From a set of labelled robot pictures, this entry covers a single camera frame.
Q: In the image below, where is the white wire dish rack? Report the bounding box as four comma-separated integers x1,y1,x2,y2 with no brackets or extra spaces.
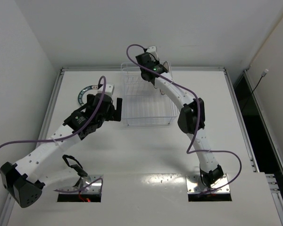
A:
121,62,179,127

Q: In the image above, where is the left black base cable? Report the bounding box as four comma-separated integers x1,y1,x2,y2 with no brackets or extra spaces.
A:
62,154,88,177

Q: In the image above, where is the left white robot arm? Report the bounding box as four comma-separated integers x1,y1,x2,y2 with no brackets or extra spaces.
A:
0,94,123,208

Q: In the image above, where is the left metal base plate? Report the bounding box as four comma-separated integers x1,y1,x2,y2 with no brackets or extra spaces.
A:
55,175,103,195

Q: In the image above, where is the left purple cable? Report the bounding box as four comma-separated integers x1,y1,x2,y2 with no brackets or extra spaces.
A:
0,75,107,194

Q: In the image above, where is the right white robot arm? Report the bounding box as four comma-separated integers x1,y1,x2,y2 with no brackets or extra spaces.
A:
136,52,224,188

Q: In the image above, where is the plate with green lettering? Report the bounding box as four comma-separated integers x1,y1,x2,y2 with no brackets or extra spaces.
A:
77,85,98,106

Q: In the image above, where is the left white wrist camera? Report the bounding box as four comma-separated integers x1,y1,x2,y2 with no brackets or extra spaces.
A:
97,83,115,97

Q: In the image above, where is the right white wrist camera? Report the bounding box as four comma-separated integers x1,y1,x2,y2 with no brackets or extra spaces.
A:
146,46,159,61

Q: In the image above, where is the black cable with white plug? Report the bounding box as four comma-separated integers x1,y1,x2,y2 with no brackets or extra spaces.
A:
251,68,269,95

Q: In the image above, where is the plate with orange sunburst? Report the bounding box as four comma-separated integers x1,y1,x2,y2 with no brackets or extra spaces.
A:
159,60,172,96

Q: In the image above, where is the purple cable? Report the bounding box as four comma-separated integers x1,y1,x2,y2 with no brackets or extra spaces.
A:
126,44,242,196
0,75,107,194

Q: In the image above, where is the metal base plate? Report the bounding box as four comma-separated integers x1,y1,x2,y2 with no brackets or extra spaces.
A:
186,174,230,194
55,175,103,195

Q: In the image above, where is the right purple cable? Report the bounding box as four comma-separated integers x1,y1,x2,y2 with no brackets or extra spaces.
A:
126,44,242,196

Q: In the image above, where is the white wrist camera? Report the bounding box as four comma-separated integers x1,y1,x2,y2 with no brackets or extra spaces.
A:
97,83,115,97
146,46,159,61

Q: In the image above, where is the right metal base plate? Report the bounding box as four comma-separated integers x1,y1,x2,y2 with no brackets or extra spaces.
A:
186,174,230,194

